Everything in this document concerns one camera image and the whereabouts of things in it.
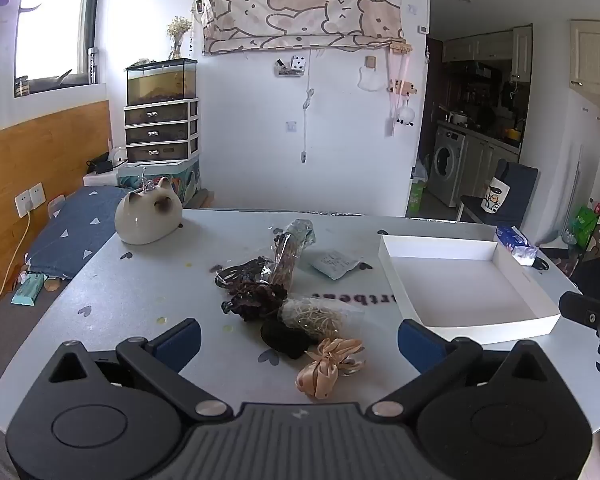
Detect dark red scrunchie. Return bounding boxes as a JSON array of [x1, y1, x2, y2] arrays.
[[222, 282, 290, 322]]

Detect blue tissue pack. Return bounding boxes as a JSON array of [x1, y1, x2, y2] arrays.
[[495, 225, 538, 267]]

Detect white shallow cardboard box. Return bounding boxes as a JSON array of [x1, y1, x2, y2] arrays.
[[378, 233, 562, 345]]

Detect cream wall cabinet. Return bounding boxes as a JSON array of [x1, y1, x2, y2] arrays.
[[568, 20, 600, 107]]

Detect black scrunchie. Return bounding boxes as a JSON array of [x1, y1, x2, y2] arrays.
[[260, 321, 312, 360]]

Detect clear bag of reddish-brown hair ties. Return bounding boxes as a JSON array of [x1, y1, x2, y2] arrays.
[[265, 219, 317, 292]]

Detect white hanging charger cable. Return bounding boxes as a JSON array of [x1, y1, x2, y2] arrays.
[[300, 72, 316, 164]]

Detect bear printed cloth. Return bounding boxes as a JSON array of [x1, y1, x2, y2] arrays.
[[194, 0, 407, 56]]

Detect cat-shaped ceramic jar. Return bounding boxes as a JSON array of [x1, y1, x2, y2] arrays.
[[114, 176, 184, 246]]

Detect white wall socket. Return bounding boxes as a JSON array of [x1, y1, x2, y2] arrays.
[[14, 182, 47, 219]]

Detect white plastic drawer unit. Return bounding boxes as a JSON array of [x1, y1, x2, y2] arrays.
[[123, 98, 201, 163]]

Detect yellow cable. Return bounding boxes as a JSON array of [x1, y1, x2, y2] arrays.
[[0, 212, 32, 326]]

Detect clear bag of beige hair ties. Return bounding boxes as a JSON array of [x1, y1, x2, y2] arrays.
[[278, 298, 346, 342]]

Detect glass fish tank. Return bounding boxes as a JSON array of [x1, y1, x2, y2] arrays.
[[126, 58, 199, 107]]

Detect grey washing machine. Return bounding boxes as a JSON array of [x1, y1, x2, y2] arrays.
[[428, 126, 469, 209]]

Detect pale printed packet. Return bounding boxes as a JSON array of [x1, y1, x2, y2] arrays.
[[308, 249, 361, 281]]

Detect pink satin ribbon bow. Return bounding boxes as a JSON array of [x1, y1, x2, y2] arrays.
[[295, 338, 367, 401]]

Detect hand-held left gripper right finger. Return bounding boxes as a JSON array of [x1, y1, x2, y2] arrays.
[[365, 318, 554, 421]]

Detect kitchen upper cabinets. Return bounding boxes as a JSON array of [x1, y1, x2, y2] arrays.
[[442, 24, 534, 82]]

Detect navy folding chair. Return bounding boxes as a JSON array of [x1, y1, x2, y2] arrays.
[[456, 159, 540, 234]]

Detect window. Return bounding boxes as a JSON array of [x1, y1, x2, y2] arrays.
[[14, 0, 104, 99]]

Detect wooden board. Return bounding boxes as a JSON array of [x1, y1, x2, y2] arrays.
[[182, 187, 215, 210]]

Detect teal box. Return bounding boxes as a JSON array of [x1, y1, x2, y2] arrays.
[[11, 274, 49, 307]]

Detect wall holder with playing cards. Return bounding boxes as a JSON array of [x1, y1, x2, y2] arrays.
[[274, 55, 309, 77]]

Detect black power adapter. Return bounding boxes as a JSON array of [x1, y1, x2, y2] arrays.
[[86, 152, 116, 174]]

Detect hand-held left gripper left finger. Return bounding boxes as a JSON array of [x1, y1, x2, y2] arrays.
[[47, 318, 234, 421]]

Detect vase of dried flowers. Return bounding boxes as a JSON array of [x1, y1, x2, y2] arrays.
[[167, 16, 193, 61]]

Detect blue patterned mattress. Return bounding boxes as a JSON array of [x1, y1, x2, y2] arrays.
[[26, 186, 131, 281]]

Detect green plastic bag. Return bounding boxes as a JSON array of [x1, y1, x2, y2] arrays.
[[567, 206, 600, 249]]

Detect colourful printed box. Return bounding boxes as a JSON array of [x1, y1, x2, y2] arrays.
[[117, 154, 202, 209]]

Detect white cloud-shaped hanging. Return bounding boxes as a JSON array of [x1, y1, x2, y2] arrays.
[[357, 56, 386, 92]]

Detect green packet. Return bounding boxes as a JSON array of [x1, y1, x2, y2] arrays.
[[406, 180, 428, 219]]

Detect white cartoon printed bag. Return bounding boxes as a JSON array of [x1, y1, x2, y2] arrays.
[[481, 177, 512, 214]]

